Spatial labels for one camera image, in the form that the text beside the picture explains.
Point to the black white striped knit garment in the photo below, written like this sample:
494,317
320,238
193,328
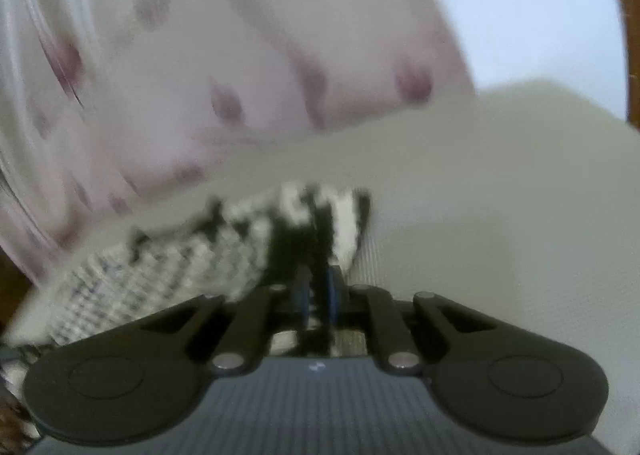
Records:
165,265

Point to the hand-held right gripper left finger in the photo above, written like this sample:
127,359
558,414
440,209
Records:
302,299

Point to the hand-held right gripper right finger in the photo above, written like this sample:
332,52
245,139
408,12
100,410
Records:
332,299

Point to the pink printed curtain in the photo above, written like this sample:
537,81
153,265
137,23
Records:
200,45

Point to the brown wooden frame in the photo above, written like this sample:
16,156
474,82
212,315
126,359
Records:
625,10

